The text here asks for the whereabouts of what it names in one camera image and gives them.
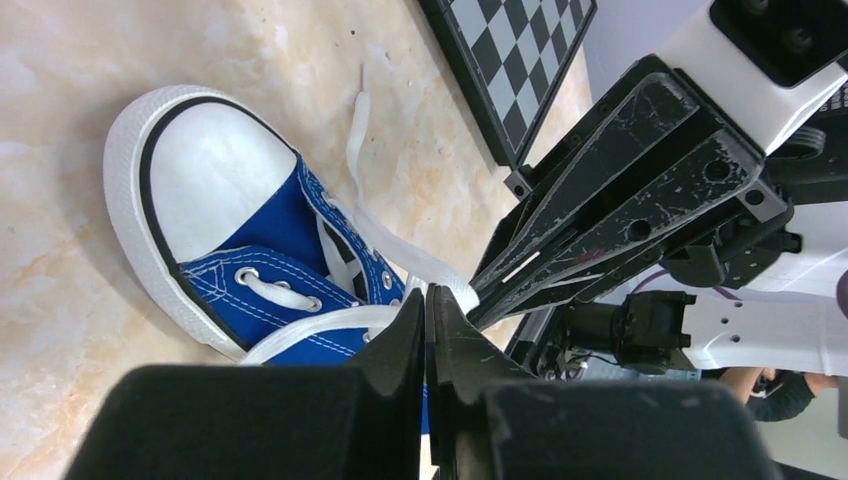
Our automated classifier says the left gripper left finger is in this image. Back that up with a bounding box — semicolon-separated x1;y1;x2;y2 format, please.
347;289;425;479

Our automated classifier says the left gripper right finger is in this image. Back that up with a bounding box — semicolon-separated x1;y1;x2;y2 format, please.
425;285;531;479

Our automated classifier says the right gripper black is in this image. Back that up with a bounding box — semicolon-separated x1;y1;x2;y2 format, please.
469;55;794;329

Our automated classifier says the white shoelace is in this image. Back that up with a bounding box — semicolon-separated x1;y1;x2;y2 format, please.
235;70;480;365

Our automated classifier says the blue canvas sneaker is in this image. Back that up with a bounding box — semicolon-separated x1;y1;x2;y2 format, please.
103;85;377;366

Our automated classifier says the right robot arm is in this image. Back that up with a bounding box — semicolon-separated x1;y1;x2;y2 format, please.
469;55;823;371

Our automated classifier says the black white chessboard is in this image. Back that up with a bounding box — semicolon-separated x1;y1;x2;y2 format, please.
419;0;597;168

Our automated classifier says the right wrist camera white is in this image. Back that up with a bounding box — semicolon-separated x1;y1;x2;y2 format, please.
656;1;847;154

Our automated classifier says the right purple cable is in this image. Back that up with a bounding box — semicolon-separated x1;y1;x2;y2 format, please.
627;268;740;303

